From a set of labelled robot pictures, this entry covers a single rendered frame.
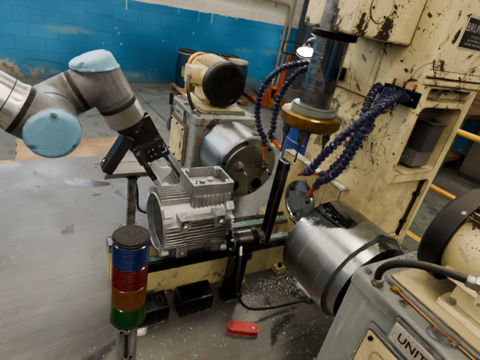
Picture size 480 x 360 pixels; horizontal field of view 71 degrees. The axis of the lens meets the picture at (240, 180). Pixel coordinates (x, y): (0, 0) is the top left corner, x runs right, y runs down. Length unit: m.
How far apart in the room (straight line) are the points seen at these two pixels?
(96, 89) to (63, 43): 5.53
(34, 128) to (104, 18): 5.75
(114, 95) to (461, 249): 0.73
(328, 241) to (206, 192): 0.33
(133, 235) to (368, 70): 0.85
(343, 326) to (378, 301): 0.13
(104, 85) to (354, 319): 0.71
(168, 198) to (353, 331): 0.52
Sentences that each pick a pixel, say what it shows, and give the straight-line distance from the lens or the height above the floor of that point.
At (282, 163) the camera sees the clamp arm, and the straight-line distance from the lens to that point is 0.86.
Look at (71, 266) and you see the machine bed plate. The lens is 1.16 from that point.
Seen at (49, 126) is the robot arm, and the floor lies 1.34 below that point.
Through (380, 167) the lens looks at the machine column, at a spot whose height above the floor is 1.22.
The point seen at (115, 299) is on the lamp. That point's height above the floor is 1.09.
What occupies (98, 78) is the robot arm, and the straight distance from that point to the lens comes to 0.79.
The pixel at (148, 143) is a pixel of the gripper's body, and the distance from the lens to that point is 0.88.
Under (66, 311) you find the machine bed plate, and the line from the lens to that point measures 1.04.
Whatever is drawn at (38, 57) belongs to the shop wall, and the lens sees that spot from 6.33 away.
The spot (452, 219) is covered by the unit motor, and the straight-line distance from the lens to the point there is 0.67.
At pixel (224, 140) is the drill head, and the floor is 1.13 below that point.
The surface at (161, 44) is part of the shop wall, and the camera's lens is 6.69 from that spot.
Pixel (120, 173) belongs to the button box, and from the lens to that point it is 1.11.
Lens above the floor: 1.57
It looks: 27 degrees down
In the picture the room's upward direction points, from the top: 12 degrees clockwise
